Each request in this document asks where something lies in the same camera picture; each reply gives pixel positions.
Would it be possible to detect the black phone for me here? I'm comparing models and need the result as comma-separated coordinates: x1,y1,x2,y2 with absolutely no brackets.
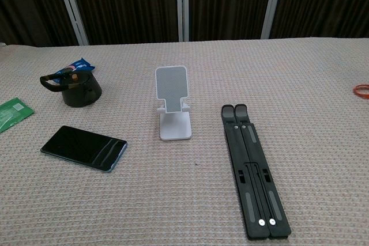
40,125,128,173

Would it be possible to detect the white folding phone stand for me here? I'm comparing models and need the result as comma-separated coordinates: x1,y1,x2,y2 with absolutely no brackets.
155,65,193,142

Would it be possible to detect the black folding laptop stand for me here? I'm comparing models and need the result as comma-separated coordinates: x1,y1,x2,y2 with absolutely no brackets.
221,103,292,241

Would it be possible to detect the beige woven tablecloth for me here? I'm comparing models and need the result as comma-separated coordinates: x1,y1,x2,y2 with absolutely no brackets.
0,37,369,246

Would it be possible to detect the blue cookie snack packet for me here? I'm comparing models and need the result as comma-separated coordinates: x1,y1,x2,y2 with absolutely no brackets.
51,57,96,77

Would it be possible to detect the green sachet packet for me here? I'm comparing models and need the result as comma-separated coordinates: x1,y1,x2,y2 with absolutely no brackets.
0,97,35,134

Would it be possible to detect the white partition frame post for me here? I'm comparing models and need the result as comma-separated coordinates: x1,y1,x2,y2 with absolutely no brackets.
53,0,89,46
175,0,191,42
260,0,286,40

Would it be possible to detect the black round container with strap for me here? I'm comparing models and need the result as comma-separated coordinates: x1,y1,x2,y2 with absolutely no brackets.
39,70,103,108

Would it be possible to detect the orange lanyard strap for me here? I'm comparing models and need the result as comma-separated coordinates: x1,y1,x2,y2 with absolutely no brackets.
353,84,369,99

